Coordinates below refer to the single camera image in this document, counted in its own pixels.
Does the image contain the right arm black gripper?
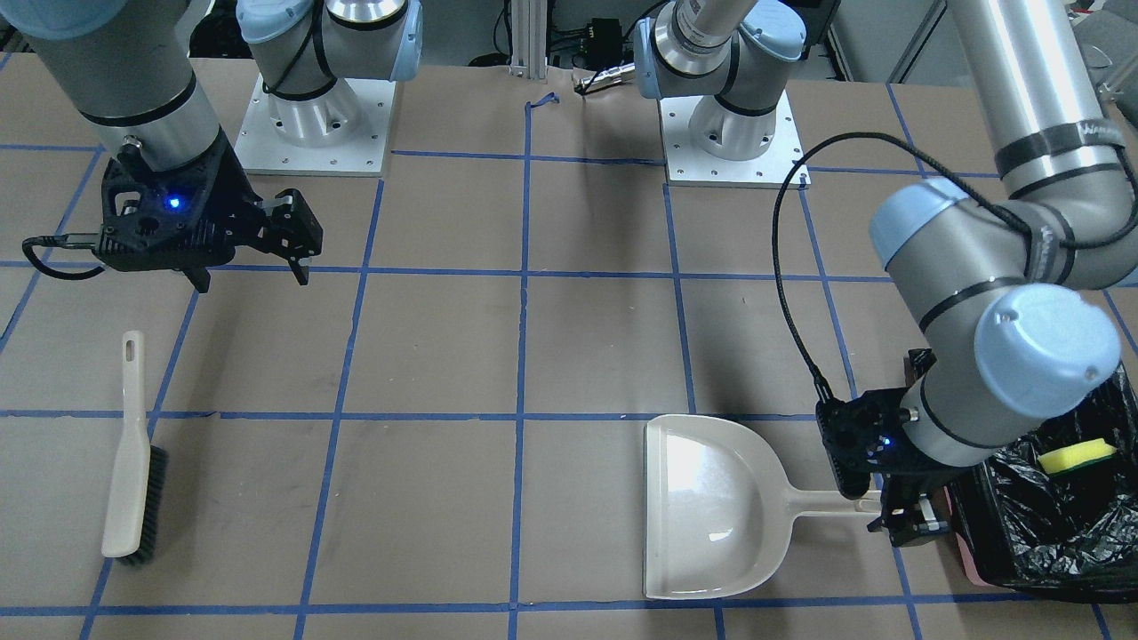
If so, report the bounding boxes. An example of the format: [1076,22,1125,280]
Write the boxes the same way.
[93,133,325,294]

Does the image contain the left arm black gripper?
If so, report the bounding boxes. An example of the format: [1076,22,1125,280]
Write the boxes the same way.
[816,388,957,548]

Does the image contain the yellow green sponge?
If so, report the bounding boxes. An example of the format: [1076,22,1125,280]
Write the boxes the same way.
[1038,437,1118,476]

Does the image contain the beige plastic dustpan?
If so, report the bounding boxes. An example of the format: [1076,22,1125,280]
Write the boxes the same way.
[643,415,882,601]

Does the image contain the beige hand brush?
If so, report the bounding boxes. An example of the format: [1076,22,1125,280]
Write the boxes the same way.
[101,331,168,566]

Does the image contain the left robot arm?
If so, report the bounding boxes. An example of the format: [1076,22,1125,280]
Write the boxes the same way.
[772,1,1135,547]

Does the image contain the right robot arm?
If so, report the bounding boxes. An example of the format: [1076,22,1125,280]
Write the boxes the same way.
[3,1,424,292]

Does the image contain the black bag lined bin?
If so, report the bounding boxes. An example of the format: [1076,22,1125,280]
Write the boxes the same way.
[945,367,1137,604]

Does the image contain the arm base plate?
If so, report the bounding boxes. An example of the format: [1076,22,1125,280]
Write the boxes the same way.
[658,91,805,189]
[233,77,401,178]

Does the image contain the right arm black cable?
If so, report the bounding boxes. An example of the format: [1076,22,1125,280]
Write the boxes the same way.
[20,233,108,282]

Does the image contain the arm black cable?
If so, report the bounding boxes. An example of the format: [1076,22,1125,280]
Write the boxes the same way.
[20,233,108,282]
[772,132,1041,405]

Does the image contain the aluminium frame post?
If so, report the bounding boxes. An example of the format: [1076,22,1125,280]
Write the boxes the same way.
[508,0,550,84]

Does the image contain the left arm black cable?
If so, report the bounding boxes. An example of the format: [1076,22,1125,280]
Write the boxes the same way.
[772,132,1041,405]

